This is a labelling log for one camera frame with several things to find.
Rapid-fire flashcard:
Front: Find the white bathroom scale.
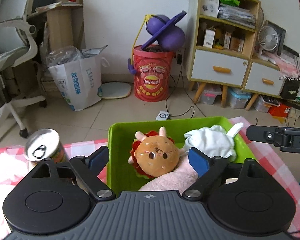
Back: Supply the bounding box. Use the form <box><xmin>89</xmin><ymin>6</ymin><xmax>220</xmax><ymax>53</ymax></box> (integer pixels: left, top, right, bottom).
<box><xmin>98</xmin><ymin>82</ymin><xmax>132</xmax><ymax>99</ymax></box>

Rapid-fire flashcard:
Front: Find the burger plush toy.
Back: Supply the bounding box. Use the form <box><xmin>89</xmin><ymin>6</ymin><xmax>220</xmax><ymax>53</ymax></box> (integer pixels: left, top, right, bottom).
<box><xmin>128</xmin><ymin>127</ymin><xmax>185</xmax><ymax>179</ymax></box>

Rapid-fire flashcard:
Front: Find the blue lid storage box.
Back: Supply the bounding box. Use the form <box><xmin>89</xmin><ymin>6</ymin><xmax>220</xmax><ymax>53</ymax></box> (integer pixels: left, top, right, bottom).
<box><xmin>227</xmin><ymin>87</ymin><xmax>251</xmax><ymax>109</ymax></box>

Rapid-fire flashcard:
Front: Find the white power adapter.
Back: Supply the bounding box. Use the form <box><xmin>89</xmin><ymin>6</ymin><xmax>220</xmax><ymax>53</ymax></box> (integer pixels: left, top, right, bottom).
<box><xmin>156</xmin><ymin>111</ymin><xmax>170</xmax><ymax>121</ymax></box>

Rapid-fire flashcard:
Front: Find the purple bounce ball toy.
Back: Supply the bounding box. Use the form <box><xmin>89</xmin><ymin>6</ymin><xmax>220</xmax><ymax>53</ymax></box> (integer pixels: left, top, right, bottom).
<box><xmin>141</xmin><ymin>11</ymin><xmax>187</xmax><ymax>51</ymax></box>

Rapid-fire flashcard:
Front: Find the tall wooden shelf cabinet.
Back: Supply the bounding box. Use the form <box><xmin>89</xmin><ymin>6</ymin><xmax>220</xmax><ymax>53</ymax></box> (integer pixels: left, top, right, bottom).
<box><xmin>185</xmin><ymin>0</ymin><xmax>261</xmax><ymax>107</ymax></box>

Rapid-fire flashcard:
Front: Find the small white desk fan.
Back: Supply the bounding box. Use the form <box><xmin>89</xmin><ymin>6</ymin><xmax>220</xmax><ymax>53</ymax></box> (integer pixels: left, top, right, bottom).
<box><xmin>254</xmin><ymin>25</ymin><xmax>279</xmax><ymax>61</ymax></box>

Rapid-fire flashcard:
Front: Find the wooden desk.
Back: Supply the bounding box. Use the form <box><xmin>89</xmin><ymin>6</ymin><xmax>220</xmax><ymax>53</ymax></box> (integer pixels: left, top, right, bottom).
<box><xmin>27</xmin><ymin>2</ymin><xmax>83</xmax><ymax>50</ymax></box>

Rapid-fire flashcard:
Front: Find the red chips bucket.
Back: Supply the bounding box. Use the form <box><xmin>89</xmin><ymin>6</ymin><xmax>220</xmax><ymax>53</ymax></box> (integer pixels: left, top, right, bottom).
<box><xmin>132</xmin><ymin>45</ymin><xmax>175</xmax><ymax>102</ymax></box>

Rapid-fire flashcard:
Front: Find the pink fluffy towel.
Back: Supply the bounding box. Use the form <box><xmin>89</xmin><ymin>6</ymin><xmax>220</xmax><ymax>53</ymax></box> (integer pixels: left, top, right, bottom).
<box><xmin>139</xmin><ymin>155</ymin><xmax>199</xmax><ymax>194</ymax></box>

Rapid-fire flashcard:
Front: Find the white office chair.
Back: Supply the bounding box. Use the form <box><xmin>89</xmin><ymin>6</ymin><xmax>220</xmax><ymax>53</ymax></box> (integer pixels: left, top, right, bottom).
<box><xmin>0</xmin><ymin>0</ymin><xmax>47</xmax><ymax>138</ymax></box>

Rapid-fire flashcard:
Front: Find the white crumpled cloth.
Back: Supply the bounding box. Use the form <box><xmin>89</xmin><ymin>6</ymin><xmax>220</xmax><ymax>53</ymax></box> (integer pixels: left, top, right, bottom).
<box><xmin>183</xmin><ymin>122</ymin><xmax>243</xmax><ymax>162</ymax></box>

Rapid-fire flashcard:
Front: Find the clear plastic storage box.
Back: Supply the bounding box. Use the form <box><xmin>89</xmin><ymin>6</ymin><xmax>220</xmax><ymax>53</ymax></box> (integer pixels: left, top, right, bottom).
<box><xmin>199</xmin><ymin>83</ymin><xmax>222</xmax><ymax>105</ymax></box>

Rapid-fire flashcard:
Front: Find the white paper shopping bag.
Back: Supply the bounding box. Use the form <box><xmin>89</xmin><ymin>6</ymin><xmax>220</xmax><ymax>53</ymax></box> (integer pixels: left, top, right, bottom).
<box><xmin>46</xmin><ymin>46</ymin><xmax>107</xmax><ymax>111</ymax></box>

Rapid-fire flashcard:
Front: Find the green plastic bin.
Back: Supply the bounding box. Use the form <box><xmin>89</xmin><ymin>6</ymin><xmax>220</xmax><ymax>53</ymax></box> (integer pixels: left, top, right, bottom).
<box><xmin>107</xmin><ymin>116</ymin><xmax>254</xmax><ymax>194</ymax></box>

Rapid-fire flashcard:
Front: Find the tall drink can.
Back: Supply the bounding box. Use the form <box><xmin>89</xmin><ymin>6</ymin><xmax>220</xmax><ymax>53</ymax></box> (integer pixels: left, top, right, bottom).
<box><xmin>24</xmin><ymin>128</ymin><xmax>67</xmax><ymax>164</ymax></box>

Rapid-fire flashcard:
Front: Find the low white drawer cabinet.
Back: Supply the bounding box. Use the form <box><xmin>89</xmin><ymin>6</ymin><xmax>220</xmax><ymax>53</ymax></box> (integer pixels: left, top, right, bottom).
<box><xmin>242</xmin><ymin>56</ymin><xmax>285</xmax><ymax>111</ymax></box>

